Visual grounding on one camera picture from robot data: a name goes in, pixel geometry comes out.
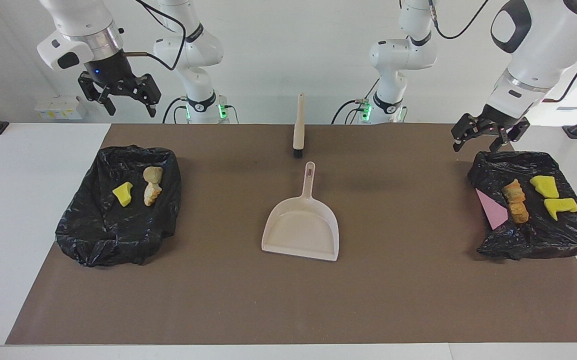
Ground brown table mat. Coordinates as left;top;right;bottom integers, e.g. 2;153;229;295
5;123;577;346

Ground black base cable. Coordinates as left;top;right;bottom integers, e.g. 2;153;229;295
332;99;369;125
162;96;190;124

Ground black right base cable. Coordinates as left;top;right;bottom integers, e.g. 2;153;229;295
162;96;190;124

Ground black bag lined bin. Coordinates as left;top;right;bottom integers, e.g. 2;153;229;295
55;145;183;267

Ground pale torn bread chunk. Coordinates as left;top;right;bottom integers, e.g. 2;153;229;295
502;178;526;205

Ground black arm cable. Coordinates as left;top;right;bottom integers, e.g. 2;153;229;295
121;0;204;72
428;0;577;103

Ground black trash bag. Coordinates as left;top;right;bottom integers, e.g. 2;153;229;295
467;150;577;261

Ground white wall boxes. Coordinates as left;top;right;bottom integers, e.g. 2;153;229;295
34;95;88;121

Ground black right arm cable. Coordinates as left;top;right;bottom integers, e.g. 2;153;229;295
121;0;204;72

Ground wedge yellow sponge piece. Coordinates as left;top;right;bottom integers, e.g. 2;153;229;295
112;181;134;208

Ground orange striped bread slice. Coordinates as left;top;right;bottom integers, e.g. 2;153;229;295
143;182;163;207

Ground beige plastic dustpan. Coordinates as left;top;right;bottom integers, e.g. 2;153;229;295
261;161;340;262

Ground pink plastic bin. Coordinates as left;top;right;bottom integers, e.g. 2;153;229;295
476;189;509;231

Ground oblong yellow sponge piece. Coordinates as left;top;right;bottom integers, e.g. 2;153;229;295
529;175;559;199

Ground beige hand brush black bristles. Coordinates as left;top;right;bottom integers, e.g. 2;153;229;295
292;93;306;159

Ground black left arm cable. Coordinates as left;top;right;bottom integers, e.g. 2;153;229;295
428;0;577;103

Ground brown fried roll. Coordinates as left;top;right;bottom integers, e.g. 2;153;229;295
510;202;530;224

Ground black left base cable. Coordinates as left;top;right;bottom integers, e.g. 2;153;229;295
332;99;369;125

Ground notched yellow sponge piece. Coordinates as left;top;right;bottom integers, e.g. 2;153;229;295
543;197;577;221

